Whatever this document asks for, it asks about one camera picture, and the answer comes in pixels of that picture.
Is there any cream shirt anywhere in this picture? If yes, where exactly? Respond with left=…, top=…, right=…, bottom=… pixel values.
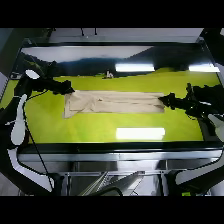
left=62, top=89, right=166, bottom=120

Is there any black cable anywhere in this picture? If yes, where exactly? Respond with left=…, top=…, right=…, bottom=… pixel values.
left=87, top=185, right=125, bottom=197
left=22, top=90, right=54, bottom=193

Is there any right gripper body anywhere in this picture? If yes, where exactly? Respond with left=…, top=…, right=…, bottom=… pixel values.
left=158, top=92, right=183, bottom=110

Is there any silver frame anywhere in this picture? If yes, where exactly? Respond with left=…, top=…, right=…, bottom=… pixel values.
left=14, top=35, right=224, bottom=197

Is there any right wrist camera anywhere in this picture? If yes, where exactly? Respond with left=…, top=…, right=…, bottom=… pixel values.
left=185, top=82, right=196, bottom=101

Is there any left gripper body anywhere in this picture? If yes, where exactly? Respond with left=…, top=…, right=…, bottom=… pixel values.
left=54, top=81, right=76, bottom=97

